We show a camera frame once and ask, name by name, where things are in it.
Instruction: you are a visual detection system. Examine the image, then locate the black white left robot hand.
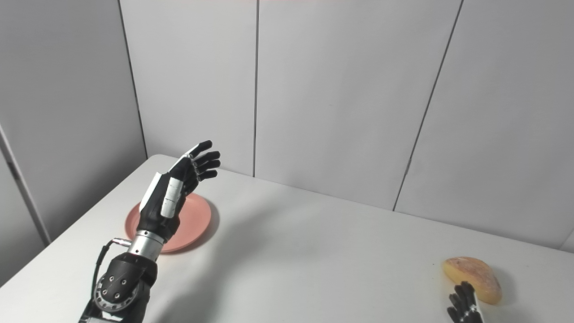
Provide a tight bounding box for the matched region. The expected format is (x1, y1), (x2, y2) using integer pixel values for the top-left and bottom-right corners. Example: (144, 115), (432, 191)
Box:
(137, 140), (221, 243)

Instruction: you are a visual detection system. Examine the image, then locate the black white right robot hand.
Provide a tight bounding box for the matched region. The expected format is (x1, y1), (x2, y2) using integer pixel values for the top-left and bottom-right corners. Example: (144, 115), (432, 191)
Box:
(447, 281), (484, 323)

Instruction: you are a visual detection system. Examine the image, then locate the golden bread roll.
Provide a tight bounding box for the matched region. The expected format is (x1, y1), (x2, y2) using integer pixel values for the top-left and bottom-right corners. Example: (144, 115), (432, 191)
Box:
(442, 257), (502, 306)

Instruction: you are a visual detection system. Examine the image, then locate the pink round plate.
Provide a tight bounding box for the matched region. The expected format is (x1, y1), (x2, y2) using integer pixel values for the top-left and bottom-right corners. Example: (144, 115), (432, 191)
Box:
(125, 193), (212, 253)

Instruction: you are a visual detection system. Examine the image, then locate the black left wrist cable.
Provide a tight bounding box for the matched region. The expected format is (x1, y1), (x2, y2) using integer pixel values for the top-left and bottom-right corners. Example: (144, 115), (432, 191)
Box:
(91, 238), (133, 299)

